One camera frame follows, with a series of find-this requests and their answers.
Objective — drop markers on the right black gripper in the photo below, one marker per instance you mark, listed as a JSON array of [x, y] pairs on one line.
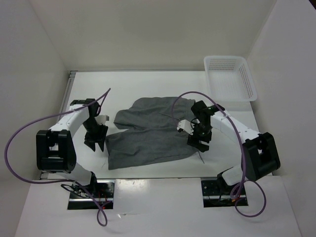
[[193, 140]]

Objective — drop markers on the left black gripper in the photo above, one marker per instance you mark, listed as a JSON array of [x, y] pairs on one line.
[[89, 140]]

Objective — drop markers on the grey shorts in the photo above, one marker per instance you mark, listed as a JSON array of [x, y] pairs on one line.
[[148, 133]]

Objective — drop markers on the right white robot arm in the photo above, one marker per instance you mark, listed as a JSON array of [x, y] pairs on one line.
[[259, 157]]

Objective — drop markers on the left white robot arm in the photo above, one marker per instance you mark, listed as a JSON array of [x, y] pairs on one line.
[[55, 148]]

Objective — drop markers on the white plastic basket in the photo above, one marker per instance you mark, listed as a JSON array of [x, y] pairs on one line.
[[229, 79]]

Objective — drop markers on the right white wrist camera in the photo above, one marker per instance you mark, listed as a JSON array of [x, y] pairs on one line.
[[186, 126]]

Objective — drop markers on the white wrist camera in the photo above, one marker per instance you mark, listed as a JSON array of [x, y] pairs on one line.
[[102, 119], [186, 126]]

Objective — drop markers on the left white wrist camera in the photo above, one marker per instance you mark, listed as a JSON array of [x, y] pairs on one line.
[[102, 119]]

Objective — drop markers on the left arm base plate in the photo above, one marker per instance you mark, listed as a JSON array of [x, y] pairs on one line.
[[103, 192]]

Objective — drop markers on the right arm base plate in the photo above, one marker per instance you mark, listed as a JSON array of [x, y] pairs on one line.
[[214, 196]]

